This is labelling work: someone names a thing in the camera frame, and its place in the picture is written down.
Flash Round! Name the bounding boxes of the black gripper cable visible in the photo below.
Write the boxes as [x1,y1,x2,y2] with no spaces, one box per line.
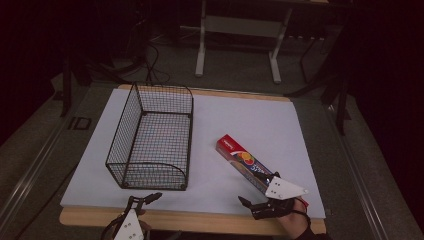
[99,214,125,240]

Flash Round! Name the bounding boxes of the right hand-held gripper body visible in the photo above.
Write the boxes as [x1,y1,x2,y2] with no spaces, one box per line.
[250,176,310,221]

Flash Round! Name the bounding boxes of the white table mat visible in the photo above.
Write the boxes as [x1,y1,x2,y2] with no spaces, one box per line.
[59,87,327,220]

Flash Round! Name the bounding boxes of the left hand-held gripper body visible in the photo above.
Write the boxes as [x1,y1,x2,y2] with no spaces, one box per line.
[113,201,146,240]

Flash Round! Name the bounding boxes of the metal floor rail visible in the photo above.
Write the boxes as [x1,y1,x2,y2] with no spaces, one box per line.
[0,109,79,228]
[324,103,391,240]

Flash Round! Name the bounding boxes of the long red cardboard box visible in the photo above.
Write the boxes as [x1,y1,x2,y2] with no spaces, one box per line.
[215,133,310,208]

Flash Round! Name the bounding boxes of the person's right hand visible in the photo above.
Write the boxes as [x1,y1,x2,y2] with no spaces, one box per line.
[277,197,313,240]

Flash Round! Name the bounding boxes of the black floor bracket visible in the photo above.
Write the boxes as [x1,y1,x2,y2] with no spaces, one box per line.
[67,116,93,131]

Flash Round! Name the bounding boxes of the black metal stand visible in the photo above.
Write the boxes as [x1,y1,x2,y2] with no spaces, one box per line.
[284,19,353,136]

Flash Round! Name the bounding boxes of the person's left hand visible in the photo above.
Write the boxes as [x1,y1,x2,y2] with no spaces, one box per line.
[137,208,152,236]

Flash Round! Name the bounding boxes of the white metal desk frame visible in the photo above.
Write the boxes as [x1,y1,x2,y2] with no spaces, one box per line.
[194,0,295,85]

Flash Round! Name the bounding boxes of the black floor cables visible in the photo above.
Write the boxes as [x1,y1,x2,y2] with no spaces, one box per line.
[124,18,172,85]

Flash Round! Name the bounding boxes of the black wire mesh basket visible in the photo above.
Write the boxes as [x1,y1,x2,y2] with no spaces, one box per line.
[104,81,195,192]

